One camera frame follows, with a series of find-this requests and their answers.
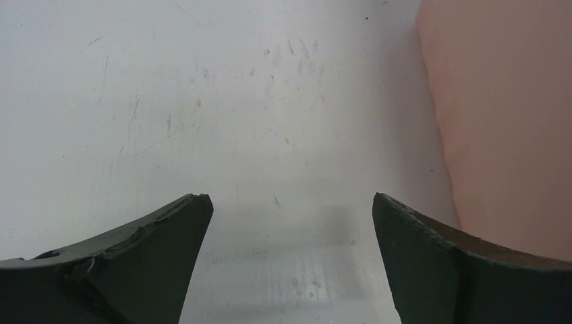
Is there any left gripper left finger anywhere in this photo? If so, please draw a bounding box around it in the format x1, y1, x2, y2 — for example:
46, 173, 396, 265
1, 194, 213, 323

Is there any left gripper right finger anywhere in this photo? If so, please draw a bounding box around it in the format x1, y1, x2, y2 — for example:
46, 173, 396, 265
372, 193, 571, 323

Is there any pink plastic bin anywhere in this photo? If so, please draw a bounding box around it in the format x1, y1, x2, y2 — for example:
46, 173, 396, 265
416, 1, 571, 261

